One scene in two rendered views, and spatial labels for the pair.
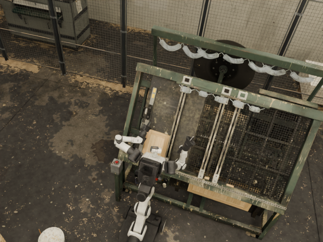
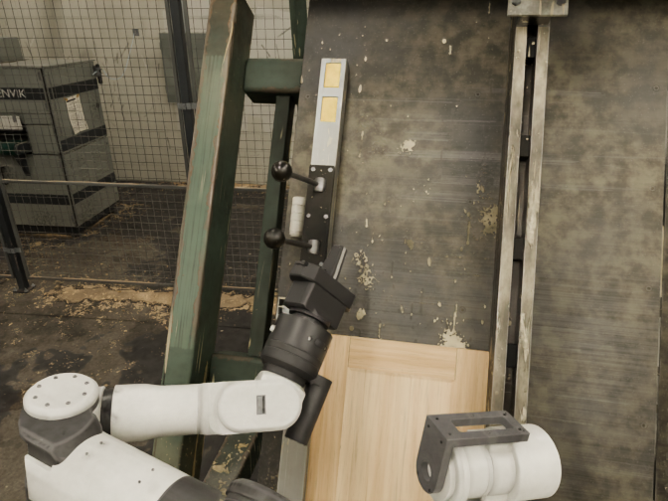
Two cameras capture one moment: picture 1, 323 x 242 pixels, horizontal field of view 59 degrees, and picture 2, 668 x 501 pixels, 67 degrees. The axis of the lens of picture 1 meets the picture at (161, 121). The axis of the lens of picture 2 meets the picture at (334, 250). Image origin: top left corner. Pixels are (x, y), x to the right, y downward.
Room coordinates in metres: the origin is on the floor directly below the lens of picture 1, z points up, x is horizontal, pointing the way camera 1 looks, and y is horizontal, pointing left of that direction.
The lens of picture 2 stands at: (1.73, 0.18, 1.79)
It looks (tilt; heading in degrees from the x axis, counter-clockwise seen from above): 25 degrees down; 357
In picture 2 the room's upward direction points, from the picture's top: straight up
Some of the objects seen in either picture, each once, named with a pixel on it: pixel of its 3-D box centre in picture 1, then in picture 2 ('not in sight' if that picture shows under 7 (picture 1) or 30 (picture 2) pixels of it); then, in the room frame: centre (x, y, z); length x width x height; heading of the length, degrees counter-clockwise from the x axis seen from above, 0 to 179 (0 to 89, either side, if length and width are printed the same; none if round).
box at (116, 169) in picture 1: (117, 166); not in sight; (2.18, 0.50, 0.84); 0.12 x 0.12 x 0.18; 76
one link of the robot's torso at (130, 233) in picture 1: (137, 230); not in sight; (1.62, 0.14, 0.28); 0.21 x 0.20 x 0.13; 166
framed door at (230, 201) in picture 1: (221, 190); not in sight; (2.23, -0.94, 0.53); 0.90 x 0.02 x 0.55; 76
